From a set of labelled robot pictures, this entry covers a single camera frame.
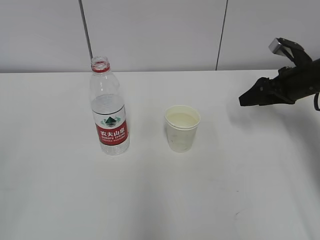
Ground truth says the Nongfu Spring water bottle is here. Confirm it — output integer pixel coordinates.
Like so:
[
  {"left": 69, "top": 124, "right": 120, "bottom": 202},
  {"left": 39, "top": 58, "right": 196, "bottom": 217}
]
[{"left": 89, "top": 56, "right": 130, "bottom": 156}]

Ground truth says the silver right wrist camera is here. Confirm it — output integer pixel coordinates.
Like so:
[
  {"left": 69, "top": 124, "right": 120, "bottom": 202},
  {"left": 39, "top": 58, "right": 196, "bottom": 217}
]
[{"left": 268, "top": 37, "right": 313, "bottom": 66}]

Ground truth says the white paper cup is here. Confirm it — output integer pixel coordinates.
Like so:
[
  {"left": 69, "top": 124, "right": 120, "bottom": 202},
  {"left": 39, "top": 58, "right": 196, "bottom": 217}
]
[{"left": 164, "top": 105, "right": 201, "bottom": 153}]

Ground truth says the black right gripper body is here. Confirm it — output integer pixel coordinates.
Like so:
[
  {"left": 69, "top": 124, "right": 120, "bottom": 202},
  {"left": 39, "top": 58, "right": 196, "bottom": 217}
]
[{"left": 271, "top": 58, "right": 320, "bottom": 104}]

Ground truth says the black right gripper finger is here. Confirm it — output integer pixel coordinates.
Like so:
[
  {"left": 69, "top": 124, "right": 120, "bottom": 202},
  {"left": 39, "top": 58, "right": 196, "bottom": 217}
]
[
  {"left": 247, "top": 77, "right": 279, "bottom": 93},
  {"left": 238, "top": 84, "right": 294, "bottom": 107}
]

